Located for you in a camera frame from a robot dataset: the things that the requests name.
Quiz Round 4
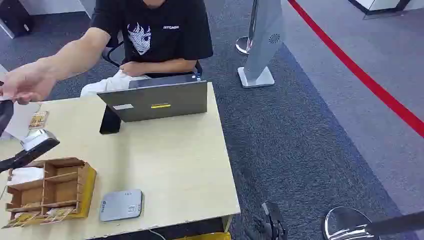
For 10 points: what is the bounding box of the red floor tape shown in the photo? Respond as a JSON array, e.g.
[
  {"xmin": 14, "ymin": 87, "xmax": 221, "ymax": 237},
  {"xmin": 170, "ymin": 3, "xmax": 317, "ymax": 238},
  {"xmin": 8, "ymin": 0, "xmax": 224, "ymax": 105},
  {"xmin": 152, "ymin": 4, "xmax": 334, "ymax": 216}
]
[{"xmin": 287, "ymin": 0, "xmax": 424, "ymax": 140}]

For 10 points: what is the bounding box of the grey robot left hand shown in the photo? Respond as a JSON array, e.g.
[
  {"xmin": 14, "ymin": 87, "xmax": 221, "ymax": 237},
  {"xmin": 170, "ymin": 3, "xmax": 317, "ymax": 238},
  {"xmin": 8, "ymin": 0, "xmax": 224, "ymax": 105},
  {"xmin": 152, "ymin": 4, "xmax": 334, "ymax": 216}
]
[{"xmin": 0, "ymin": 99, "xmax": 14, "ymax": 137}]

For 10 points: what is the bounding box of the black stanchion pole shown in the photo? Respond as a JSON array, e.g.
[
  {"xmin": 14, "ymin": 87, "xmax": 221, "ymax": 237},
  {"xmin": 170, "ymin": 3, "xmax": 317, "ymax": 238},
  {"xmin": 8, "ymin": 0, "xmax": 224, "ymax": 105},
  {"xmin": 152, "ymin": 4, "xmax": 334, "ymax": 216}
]
[{"xmin": 365, "ymin": 211, "xmax": 424, "ymax": 237}]

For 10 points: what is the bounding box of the black cabinet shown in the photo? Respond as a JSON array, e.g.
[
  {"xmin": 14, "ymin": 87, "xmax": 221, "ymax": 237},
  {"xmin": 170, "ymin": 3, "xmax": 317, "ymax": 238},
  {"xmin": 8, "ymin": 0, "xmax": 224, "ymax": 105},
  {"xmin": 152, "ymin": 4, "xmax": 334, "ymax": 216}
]
[{"xmin": 0, "ymin": 0, "xmax": 35, "ymax": 39}]

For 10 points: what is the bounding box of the person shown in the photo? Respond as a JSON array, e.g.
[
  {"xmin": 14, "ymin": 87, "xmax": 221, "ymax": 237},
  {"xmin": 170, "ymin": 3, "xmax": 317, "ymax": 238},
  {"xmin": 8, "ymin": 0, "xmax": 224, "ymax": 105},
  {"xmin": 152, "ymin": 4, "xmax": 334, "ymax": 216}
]
[{"xmin": 0, "ymin": 0, "xmax": 215, "ymax": 106}]

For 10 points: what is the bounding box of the yellow crate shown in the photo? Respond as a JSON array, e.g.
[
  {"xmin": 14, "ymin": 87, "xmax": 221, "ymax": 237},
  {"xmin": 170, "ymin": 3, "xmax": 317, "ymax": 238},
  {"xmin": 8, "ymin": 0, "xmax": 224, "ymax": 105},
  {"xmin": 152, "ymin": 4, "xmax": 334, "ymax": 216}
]
[{"xmin": 172, "ymin": 231, "xmax": 232, "ymax": 240}]

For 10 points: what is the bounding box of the grey standing kiosk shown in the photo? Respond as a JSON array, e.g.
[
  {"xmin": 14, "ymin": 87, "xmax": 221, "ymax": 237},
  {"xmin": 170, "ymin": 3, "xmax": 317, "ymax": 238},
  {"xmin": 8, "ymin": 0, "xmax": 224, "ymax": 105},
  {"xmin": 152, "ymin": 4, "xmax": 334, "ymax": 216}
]
[{"xmin": 237, "ymin": 0, "xmax": 286, "ymax": 90}]

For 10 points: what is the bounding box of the person's left hand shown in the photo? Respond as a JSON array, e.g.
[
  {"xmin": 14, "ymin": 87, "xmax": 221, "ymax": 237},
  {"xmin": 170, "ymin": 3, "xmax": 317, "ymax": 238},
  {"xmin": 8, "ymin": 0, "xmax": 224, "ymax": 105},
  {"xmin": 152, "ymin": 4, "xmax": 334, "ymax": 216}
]
[{"xmin": 119, "ymin": 61, "xmax": 147, "ymax": 78}]

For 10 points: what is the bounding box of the white black-edged counter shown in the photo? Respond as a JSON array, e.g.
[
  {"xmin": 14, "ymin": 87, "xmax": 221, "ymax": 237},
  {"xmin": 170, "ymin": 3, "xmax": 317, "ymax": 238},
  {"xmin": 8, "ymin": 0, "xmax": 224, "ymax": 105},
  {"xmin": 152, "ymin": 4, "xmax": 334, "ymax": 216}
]
[{"xmin": 347, "ymin": 0, "xmax": 424, "ymax": 16}]

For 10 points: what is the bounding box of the white paper sheet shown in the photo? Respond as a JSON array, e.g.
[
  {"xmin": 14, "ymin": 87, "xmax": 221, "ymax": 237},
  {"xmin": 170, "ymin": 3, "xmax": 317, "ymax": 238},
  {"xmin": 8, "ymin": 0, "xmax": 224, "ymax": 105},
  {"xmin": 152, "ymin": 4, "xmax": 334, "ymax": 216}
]
[{"xmin": 4, "ymin": 100, "xmax": 42, "ymax": 142}]

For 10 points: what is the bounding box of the white cable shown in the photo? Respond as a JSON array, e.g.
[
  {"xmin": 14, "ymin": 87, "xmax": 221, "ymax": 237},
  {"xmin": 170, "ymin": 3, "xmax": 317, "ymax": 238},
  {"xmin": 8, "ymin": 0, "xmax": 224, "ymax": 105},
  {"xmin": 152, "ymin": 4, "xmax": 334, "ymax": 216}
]
[{"xmin": 147, "ymin": 228, "xmax": 167, "ymax": 240}]

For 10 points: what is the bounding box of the chrome stanchion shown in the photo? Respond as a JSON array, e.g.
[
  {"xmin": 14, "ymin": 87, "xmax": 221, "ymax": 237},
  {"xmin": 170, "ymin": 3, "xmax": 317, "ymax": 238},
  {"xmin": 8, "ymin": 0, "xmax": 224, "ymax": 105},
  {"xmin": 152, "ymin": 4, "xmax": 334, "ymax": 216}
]
[{"xmin": 234, "ymin": 0, "xmax": 260, "ymax": 56}]

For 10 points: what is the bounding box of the printed card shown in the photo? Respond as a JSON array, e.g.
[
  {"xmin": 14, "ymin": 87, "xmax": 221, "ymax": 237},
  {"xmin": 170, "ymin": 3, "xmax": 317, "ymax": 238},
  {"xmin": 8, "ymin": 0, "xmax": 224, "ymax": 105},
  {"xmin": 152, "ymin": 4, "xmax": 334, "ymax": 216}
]
[
  {"xmin": 2, "ymin": 211, "xmax": 41, "ymax": 229},
  {"xmin": 28, "ymin": 110, "xmax": 50, "ymax": 130},
  {"xmin": 40, "ymin": 206, "xmax": 77, "ymax": 225}
]

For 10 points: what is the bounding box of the white cabinet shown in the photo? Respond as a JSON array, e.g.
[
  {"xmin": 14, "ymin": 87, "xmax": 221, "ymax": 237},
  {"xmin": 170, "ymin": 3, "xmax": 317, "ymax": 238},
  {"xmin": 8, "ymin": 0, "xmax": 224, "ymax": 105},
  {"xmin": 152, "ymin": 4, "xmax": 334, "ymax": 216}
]
[{"xmin": 18, "ymin": 0, "xmax": 97, "ymax": 20}]

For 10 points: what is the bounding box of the grey card reader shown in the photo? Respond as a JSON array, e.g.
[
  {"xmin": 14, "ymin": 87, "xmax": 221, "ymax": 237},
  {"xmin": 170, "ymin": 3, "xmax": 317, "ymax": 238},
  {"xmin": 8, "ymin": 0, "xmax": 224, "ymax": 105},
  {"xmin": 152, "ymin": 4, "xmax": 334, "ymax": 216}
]
[{"xmin": 98, "ymin": 189, "xmax": 145, "ymax": 222}]

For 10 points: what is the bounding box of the wooden card box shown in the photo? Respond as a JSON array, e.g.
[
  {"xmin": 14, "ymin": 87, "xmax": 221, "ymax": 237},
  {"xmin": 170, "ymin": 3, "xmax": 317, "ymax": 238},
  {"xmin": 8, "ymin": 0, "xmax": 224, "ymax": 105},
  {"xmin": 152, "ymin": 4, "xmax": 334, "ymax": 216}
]
[{"xmin": 1, "ymin": 156, "xmax": 98, "ymax": 230}]

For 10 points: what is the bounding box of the grey laptop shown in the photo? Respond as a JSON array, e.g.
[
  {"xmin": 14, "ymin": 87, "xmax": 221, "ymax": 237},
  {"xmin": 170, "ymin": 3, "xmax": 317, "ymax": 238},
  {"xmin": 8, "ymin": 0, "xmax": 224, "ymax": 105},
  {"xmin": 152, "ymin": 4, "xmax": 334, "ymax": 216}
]
[{"xmin": 96, "ymin": 73, "xmax": 209, "ymax": 123}]

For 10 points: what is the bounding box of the person's right hand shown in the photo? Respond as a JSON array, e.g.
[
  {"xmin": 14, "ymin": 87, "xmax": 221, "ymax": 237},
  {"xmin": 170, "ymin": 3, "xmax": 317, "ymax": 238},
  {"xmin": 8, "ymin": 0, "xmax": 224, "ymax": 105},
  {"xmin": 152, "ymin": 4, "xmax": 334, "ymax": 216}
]
[{"xmin": 0, "ymin": 61, "xmax": 57, "ymax": 106}]

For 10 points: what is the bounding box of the black laptop stand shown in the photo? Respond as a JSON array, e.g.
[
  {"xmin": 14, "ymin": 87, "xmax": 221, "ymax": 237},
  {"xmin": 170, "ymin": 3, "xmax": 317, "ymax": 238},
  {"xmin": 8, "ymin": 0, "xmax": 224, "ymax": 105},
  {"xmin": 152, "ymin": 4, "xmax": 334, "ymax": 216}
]
[{"xmin": 99, "ymin": 105, "xmax": 123, "ymax": 135}]

